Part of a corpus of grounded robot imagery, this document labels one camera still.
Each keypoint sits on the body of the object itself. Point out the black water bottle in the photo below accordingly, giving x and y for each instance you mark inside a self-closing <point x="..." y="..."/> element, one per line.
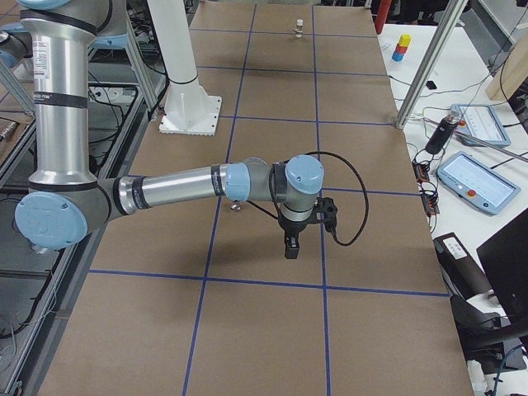
<point x="443" y="132"/>

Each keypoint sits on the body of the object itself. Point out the aluminium frame post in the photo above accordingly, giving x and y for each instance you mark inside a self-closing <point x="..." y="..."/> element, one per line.
<point x="438" y="42"/>

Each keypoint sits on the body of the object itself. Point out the yellow block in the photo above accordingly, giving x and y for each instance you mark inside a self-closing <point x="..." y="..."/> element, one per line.
<point x="404" y="40"/>

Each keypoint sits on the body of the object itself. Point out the teach pendant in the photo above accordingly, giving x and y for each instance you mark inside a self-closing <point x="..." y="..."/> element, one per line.
<point x="482" y="122"/>
<point x="477" y="184"/>

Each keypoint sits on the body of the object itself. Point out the reacher grabber stick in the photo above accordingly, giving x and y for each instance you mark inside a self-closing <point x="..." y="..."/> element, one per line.
<point x="483" y="143"/>

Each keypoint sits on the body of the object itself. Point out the near teach pendant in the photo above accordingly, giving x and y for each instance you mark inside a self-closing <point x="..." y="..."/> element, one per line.
<point x="477" y="184"/>

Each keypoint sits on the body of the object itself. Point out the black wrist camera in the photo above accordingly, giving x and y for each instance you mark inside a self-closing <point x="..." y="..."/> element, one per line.
<point x="326" y="213"/>

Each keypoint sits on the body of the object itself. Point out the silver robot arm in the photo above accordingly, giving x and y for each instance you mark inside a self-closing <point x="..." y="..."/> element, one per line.
<point x="66" y="201"/>

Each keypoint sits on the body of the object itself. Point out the far teach pendant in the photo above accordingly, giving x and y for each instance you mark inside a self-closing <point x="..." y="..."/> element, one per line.
<point x="482" y="122"/>

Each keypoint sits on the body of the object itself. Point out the red block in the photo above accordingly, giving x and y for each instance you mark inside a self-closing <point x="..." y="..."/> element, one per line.
<point x="400" y="49"/>

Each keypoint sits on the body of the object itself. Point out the blue block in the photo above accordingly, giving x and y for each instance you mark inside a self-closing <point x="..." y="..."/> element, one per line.
<point x="397" y="57"/>

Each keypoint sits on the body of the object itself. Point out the small black box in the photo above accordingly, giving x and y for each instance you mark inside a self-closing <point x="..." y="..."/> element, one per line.
<point x="431" y="85"/>

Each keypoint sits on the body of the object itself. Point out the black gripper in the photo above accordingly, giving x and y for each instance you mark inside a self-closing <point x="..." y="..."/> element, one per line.
<point x="291" y="227"/>

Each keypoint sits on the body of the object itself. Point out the white chrome PPR valve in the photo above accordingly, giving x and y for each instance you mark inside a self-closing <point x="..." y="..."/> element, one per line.
<point x="299" y="28"/>

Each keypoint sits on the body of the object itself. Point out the white pedestal column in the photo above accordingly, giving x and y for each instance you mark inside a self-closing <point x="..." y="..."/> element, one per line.
<point x="188" y="108"/>

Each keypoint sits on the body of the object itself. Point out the black monitor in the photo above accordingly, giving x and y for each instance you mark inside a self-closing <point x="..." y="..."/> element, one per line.
<point x="504" y="260"/>

